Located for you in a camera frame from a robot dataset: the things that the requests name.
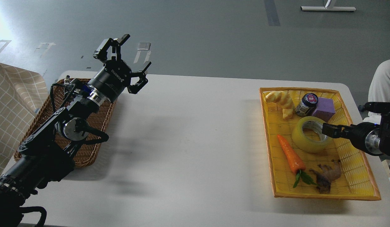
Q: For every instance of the yellow plastic tray basket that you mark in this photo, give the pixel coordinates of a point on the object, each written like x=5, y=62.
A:
x=356, y=181

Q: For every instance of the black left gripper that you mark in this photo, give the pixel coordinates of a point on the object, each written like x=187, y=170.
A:
x=111, y=81

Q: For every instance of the white metal stand base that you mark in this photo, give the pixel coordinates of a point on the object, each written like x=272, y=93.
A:
x=329, y=5

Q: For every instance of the white clothed person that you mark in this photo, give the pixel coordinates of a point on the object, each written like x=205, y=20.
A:
x=379, y=90

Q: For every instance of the brown toy animal figure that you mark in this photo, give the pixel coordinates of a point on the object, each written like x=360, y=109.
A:
x=328, y=174

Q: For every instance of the beige checked cloth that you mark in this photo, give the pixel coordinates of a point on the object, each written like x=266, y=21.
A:
x=22, y=93

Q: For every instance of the small dark glass jar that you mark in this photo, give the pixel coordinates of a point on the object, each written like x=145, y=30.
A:
x=307, y=105

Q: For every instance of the orange toy carrot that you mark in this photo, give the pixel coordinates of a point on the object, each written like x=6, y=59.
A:
x=297, y=166

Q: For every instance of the purple foam block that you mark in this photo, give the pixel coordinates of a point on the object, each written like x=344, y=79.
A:
x=324, y=110

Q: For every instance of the toy croissant bread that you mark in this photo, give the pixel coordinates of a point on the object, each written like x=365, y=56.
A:
x=283, y=99

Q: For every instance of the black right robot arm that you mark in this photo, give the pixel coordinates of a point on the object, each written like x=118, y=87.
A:
x=371, y=138

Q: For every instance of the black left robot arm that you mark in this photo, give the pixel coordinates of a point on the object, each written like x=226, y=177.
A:
x=47, y=154

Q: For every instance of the yellow packing tape roll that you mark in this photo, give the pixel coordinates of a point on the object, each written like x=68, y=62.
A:
x=307, y=135

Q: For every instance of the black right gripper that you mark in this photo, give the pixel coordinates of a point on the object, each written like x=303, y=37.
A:
x=355, y=133

